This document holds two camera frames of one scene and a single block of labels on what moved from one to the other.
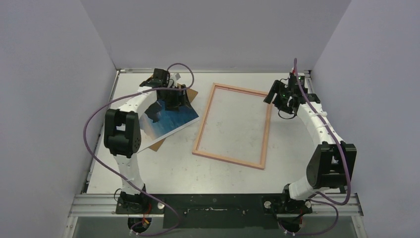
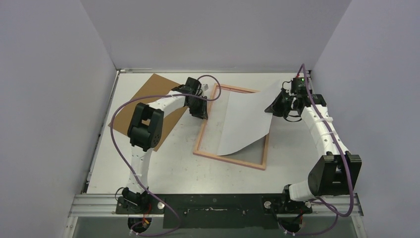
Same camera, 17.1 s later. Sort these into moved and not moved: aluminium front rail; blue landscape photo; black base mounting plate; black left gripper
Moved: black left gripper; blue landscape photo
Not moved: aluminium front rail; black base mounting plate
